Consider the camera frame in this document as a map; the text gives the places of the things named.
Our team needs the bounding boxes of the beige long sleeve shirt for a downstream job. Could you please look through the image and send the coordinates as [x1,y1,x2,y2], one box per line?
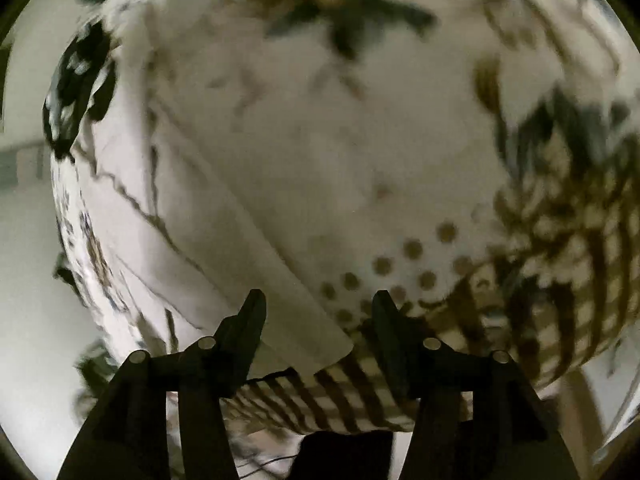
[78,6,503,376]

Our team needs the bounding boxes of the floral bed quilt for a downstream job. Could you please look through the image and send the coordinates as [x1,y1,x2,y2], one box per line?
[42,0,639,434]

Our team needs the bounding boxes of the folded black striped garment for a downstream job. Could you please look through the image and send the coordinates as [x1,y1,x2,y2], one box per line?
[42,20,117,160]

